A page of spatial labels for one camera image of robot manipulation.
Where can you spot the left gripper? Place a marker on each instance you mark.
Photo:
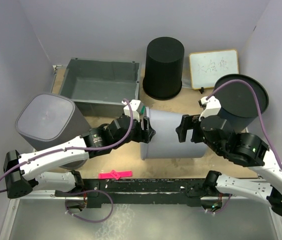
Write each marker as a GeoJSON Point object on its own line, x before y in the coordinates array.
{"type": "Point", "coordinates": [143, 135]}

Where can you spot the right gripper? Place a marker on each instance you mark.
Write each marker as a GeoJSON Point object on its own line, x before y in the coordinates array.
{"type": "Point", "coordinates": [188, 121]}

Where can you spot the light grey round bin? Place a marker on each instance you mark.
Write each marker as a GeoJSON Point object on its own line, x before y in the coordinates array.
{"type": "Point", "coordinates": [165, 143]}

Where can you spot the dark blue round bin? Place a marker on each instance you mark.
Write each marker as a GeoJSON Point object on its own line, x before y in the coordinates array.
{"type": "Point", "coordinates": [237, 102]}

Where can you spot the grey plastic crate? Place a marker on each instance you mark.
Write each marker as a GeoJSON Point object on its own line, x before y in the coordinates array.
{"type": "Point", "coordinates": [97, 87]}

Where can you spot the black round bin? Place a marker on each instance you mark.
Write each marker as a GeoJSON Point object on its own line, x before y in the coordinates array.
{"type": "Point", "coordinates": [163, 68]}

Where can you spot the grey ribbed square bin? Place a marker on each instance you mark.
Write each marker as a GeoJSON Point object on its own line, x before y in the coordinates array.
{"type": "Point", "coordinates": [49, 120]}

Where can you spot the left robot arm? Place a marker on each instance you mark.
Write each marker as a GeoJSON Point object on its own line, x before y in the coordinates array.
{"type": "Point", "coordinates": [27, 172]}

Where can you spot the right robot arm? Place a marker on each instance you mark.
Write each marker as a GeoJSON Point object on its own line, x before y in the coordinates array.
{"type": "Point", "coordinates": [244, 149]}

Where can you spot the pink plastic clip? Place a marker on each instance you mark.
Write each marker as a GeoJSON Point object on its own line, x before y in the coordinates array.
{"type": "Point", "coordinates": [115, 175]}

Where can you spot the small whiteboard on stand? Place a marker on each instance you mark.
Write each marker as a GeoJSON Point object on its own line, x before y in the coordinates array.
{"type": "Point", "coordinates": [207, 67]}

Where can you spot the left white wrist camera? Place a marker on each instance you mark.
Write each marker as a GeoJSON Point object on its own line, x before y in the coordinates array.
{"type": "Point", "coordinates": [137, 108]}

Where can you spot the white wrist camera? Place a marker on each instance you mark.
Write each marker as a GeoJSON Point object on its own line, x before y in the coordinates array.
{"type": "Point", "coordinates": [137, 108]}
{"type": "Point", "coordinates": [211, 107]}

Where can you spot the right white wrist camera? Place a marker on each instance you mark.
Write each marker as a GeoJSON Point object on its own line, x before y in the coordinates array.
{"type": "Point", "coordinates": [211, 107]}

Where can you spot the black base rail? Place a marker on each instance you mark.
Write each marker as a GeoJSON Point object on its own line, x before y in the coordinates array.
{"type": "Point", "coordinates": [182, 191]}

